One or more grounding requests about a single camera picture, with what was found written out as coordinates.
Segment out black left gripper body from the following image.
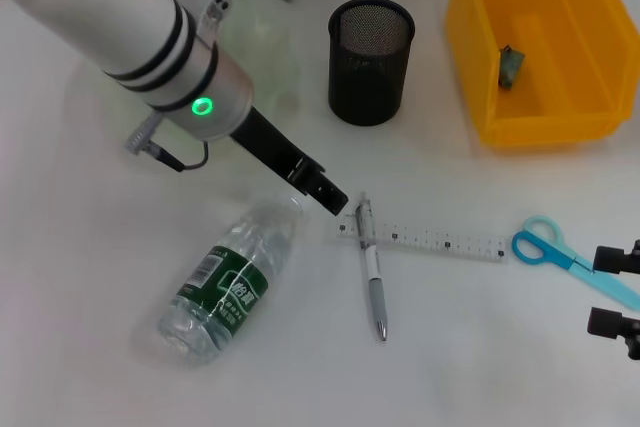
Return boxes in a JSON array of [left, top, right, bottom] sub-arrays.
[[229, 106, 322, 193]]

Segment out light blue scissors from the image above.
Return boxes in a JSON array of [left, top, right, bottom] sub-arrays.
[[510, 215, 640, 311]]

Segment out clear plastic ruler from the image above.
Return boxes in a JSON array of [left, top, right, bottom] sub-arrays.
[[327, 214, 511, 264]]

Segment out clear green-label water bottle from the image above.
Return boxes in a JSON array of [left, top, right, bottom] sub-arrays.
[[132, 194, 311, 369]]

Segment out teal plastic wrapper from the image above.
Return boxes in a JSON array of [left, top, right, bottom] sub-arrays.
[[498, 45, 527, 91]]

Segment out white grey ballpoint pen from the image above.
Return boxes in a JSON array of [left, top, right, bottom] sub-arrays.
[[355, 191, 389, 343]]

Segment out green glass fruit plate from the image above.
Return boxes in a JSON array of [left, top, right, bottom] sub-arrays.
[[212, 0, 306, 116]]

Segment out black mesh pen holder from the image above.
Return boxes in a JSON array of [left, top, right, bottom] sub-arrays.
[[328, 0, 417, 127]]

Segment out yellow plastic bin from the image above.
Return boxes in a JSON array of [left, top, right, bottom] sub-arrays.
[[444, 0, 640, 149]]

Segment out left arm grey cable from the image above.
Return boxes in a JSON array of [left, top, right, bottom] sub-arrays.
[[124, 114, 211, 173]]

